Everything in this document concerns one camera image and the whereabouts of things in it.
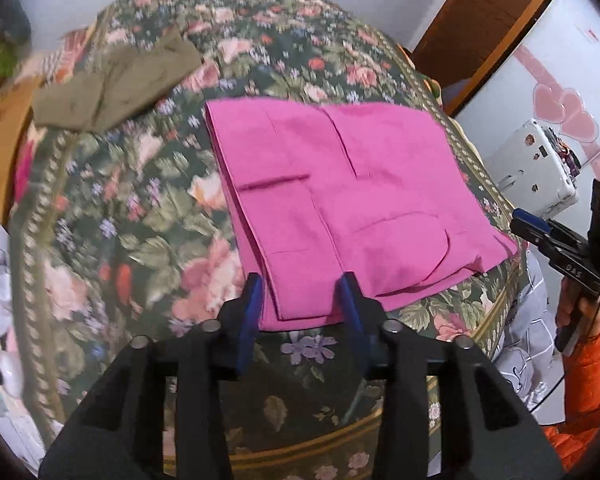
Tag cardboard box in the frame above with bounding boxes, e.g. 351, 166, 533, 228
0, 74, 43, 233

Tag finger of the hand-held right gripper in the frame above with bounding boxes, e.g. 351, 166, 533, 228
510, 208, 562, 257

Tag person's right hand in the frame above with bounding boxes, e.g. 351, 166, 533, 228
554, 274, 600, 350

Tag white printed bed sheet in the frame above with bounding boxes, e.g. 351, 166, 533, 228
495, 249, 567, 418

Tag olive green cloth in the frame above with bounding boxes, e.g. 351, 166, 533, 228
32, 26, 204, 134

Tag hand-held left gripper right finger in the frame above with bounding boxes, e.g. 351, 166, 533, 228
338, 271, 567, 480

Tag white sewing machine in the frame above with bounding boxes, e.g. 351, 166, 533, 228
484, 118, 580, 217

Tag pink pants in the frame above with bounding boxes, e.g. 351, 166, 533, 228
204, 100, 520, 333

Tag floral blanket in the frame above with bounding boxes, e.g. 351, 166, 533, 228
7, 0, 528, 480

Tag white cabinet with pink hearts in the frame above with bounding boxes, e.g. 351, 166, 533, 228
450, 0, 600, 221

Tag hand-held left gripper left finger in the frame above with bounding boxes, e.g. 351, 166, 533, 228
39, 273, 265, 480

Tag brown wooden door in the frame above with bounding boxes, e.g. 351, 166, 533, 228
410, 0, 567, 117

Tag person's right forearm orange sleeve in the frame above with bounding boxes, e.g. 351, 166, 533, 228
539, 305, 600, 466

